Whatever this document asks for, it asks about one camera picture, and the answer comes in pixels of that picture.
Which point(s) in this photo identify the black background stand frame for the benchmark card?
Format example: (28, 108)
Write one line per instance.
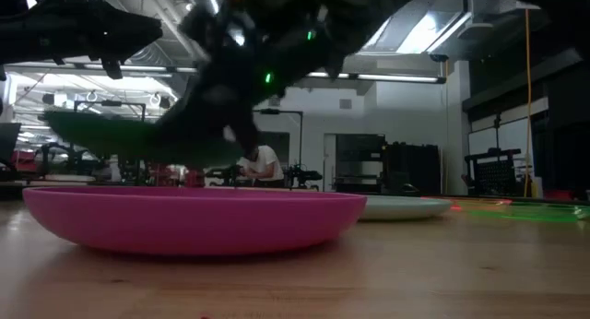
(301, 144)

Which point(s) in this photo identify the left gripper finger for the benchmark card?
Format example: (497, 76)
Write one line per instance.
(133, 33)

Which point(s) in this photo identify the person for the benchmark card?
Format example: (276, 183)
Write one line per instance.
(265, 164)

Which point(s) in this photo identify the small orange translucent plate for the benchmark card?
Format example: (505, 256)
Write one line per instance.
(479, 202)

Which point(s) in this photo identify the large pink plastic plate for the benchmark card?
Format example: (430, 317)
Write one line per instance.
(184, 222)

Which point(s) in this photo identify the large pale mint plate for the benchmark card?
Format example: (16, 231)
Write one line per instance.
(405, 208)

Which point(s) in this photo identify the dark computer monitor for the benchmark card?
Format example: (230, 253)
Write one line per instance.
(9, 144)

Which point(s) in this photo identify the small green translucent plate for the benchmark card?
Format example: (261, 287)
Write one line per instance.
(530, 214)

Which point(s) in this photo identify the large dark green plate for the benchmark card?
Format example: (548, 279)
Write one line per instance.
(115, 137)

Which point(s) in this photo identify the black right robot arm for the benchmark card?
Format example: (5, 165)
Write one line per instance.
(369, 15)

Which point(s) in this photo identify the black storage cabinet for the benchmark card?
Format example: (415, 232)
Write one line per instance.
(412, 169)

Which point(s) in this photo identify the grey wall vent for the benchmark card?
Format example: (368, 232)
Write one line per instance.
(345, 103)

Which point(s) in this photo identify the black equipment cart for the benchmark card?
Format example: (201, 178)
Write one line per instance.
(495, 173)

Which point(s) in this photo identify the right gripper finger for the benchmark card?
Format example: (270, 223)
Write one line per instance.
(189, 121)
(242, 134)

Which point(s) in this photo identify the long ceiling light bar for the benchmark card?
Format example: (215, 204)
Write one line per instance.
(396, 78)
(138, 68)

